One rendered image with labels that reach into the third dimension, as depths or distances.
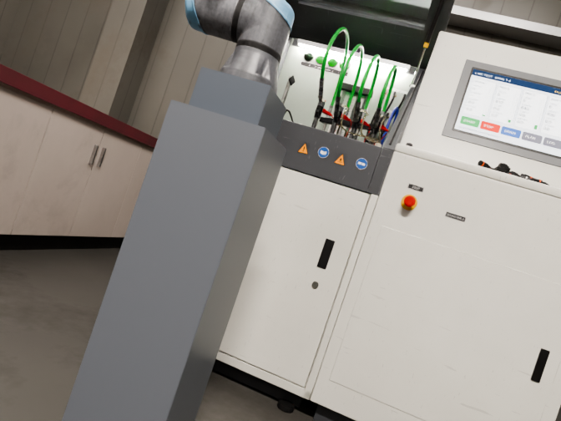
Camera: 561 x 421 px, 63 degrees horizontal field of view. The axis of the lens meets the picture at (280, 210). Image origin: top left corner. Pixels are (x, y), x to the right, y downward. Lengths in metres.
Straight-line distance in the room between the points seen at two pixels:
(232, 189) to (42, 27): 4.19
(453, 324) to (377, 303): 0.24
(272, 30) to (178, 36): 3.15
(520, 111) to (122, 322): 1.56
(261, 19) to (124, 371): 0.87
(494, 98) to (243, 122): 1.18
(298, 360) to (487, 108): 1.17
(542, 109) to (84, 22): 3.91
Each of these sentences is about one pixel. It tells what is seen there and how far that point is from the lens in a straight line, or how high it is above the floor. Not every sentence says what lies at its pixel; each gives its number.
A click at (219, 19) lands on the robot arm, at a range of 1.20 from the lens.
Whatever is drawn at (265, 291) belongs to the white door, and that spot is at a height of 0.36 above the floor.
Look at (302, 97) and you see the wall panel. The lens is 2.23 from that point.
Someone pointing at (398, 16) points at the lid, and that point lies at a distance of 2.16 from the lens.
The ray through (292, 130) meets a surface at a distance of 1.63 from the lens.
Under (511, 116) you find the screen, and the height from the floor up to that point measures 1.25.
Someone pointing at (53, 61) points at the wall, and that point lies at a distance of 4.86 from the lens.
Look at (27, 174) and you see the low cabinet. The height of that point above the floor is 0.41.
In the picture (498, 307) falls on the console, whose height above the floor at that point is 0.57.
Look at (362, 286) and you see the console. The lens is 1.55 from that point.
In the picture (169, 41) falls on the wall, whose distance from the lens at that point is 4.31.
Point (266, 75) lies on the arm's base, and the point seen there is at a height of 0.93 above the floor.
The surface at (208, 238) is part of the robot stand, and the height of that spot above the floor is 0.53.
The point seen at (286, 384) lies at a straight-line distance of 1.65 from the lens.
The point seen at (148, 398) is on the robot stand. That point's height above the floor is 0.15.
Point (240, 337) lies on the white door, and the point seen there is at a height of 0.17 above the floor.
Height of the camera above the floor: 0.64
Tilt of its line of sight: level
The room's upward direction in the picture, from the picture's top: 19 degrees clockwise
